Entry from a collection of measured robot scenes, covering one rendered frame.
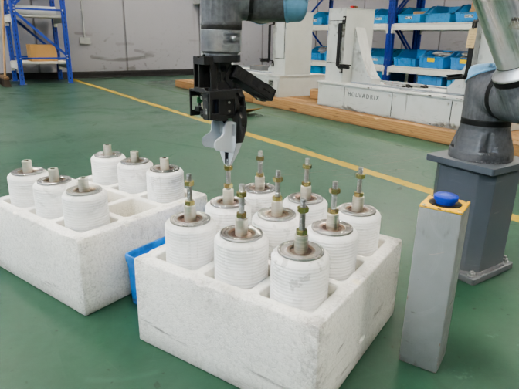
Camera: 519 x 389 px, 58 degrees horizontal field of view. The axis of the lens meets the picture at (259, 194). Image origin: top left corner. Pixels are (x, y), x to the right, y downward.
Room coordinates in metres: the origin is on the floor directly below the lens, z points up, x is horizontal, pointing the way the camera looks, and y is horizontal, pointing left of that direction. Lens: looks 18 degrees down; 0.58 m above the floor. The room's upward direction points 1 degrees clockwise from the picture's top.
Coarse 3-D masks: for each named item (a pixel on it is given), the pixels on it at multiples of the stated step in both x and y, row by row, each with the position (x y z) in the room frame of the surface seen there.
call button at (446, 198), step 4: (436, 192) 0.77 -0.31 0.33; (440, 192) 0.77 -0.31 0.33; (444, 192) 0.77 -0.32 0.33; (448, 192) 0.77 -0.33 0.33; (436, 196) 0.75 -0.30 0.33; (440, 196) 0.75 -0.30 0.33; (444, 196) 0.75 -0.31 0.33; (448, 196) 0.75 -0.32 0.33; (452, 196) 0.75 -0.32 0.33; (456, 196) 0.75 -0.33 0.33; (436, 200) 0.75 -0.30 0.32; (440, 200) 0.75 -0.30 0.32; (444, 200) 0.74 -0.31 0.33; (448, 200) 0.74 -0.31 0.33; (452, 200) 0.74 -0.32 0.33; (456, 200) 0.74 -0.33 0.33; (440, 204) 0.75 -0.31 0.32; (444, 204) 0.75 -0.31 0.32; (448, 204) 0.74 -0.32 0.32; (452, 204) 0.75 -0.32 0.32
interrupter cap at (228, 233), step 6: (222, 228) 0.77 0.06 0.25; (228, 228) 0.78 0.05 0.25; (234, 228) 0.78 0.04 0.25; (252, 228) 0.78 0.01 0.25; (258, 228) 0.77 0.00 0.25; (222, 234) 0.75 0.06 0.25; (228, 234) 0.75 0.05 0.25; (234, 234) 0.76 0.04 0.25; (252, 234) 0.76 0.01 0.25; (258, 234) 0.75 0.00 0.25; (228, 240) 0.73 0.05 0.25; (234, 240) 0.72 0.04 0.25; (240, 240) 0.72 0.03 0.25; (246, 240) 0.72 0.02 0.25; (252, 240) 0.73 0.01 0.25
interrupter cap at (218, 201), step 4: (220, 196) 0.95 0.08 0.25; (212, 200) 0.93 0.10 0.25; (216, 200) 0.93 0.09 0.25; (220, 200) 0.93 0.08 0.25; (236, 200) 0.93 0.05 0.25; (212, 204) 0.90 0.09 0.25; (216, 204) 0.90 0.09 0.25; (220, 204) 0.91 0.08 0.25; (224, 204) 0.91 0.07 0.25; (232, 204) 0.91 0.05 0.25; (236, 204) 0.91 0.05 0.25; (224, 208) 0.88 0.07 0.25; (228, 208) 0.88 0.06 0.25; (232, 208) 0.89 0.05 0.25
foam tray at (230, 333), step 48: (384, 240) 0.91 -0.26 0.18; (144, 288) 0.79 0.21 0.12; (192, 288) 0.72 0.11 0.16; (336, 288) 0.71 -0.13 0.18; (384, 288) 0.83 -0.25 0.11; (144, 336) 0.79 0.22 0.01; (192, 336) 0.72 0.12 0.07; (240, 336) 0.66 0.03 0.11; (288, 336) 0.61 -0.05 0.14; (336, 336) 0.64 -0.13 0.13; (240, 384) 0.66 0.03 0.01; (288, 384) 0.61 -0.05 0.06; (336, 384) 0.66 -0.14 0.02
